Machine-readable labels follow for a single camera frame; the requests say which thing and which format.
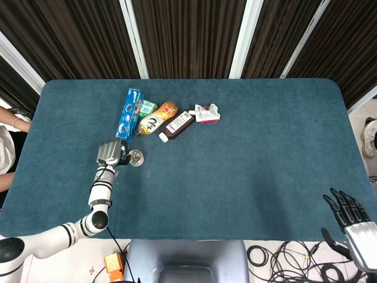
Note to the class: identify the crumpled pink white pouch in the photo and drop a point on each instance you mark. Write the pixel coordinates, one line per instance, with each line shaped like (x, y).
(207, 114)

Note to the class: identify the person's bare leg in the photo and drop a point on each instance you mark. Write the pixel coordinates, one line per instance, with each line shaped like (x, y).
(6, 182)

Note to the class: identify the brown bottle white cap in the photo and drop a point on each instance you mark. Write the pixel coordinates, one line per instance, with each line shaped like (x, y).
(178, 125)

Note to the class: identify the white sneaker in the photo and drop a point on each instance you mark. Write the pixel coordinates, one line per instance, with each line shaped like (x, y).
(369, 138)

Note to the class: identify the blue cookie box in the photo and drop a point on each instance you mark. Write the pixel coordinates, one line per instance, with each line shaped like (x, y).
(129, 115)

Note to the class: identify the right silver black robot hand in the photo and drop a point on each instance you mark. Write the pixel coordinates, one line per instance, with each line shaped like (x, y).
(362, 241)

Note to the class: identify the small container of clips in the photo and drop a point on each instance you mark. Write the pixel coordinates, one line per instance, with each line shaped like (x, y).
(137, 158)

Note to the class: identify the white frame post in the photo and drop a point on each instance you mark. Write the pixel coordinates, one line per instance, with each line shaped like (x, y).
(134, 38)
(244, 38)
(362, 103)
(20, 63)
(303, 38)

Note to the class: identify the person's bare forearm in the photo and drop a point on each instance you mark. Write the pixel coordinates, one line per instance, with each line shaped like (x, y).
(16, 121)

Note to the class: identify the teal felt table cover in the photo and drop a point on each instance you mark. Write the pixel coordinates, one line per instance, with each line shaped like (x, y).
(235, 177)

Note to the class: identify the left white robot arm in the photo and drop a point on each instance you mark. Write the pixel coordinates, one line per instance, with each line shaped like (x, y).
(98, 194)

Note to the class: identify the orange drink bottle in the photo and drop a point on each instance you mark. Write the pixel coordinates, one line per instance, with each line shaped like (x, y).
(156, 119)

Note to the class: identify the small green carton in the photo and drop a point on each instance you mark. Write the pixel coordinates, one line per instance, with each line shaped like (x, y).
(147, 108)

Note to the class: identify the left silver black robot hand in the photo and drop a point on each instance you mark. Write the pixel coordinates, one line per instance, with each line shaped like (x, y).
(109, 151)

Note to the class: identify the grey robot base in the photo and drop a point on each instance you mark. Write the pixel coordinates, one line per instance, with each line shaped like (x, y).
(185, 259)

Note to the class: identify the person's white shirt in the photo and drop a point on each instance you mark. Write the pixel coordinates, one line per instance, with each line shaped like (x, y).
(5, 150)

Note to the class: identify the orange box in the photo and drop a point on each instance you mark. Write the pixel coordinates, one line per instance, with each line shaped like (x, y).
(114, 262)

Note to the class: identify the dark slatted panel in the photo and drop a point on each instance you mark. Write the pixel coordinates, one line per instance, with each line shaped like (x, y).
(188, 35)
(14, 88)
(67, 35)
(277, 32)
(347, 44)

